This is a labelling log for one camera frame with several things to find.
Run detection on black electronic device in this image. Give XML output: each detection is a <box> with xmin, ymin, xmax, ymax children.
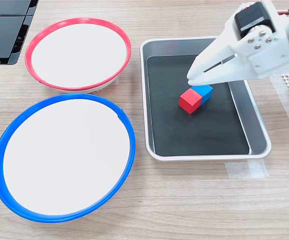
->
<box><xmin>0</xmin><ymin>0</ymin><xmax>39</xmax><ymax>17</ymax></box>
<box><xmin>0</xmin><ymin>15</ymin><xmax>34</xmax><ymax>66</ymax></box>

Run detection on small red cube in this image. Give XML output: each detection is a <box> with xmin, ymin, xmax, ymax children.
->
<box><xmin>179</xmin><ymin>88</ymin><xmax>203</xmax><ymax>115</ymax></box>

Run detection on clear tape strip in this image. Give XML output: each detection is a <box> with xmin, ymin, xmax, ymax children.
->
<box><xmin>224</xmin><ymin>159</ymin><xmax>270</xmax><ymax>180</ymax></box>
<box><xmin>269</xmin><ymin>74</ymin><xmax>289</xmax><ymax>151</ymax></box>

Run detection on steel tray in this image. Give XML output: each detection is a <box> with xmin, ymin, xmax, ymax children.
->
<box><xmin>139</xmin><ymin>36</ymin><xmax>272</xmax><ymax>162</ymax></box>

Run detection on black tray mat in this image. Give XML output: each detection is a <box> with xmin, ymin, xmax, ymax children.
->
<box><xmin>146</xmin><ymin>54</ymin><xmax>250</xmax><ymax>157</ymax></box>

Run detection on small blue cube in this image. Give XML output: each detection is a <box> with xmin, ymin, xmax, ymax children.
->
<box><xmin>191</xmin><ymin>84</ymin><xmax>214</xmax><ymax>106</ymax></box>

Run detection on red-rimmed white plate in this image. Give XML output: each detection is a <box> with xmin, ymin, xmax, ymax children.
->
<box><xmin>24</xmin><ymin>17</ymin><xmax>132</xmax><ymax>94</ymax></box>

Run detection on blue-rimmed white plate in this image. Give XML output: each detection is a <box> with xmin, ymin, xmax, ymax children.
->
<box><xmin>0</xmin><ymin>93</ymin><xmax>137</xmax><ymax>224</ymax></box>

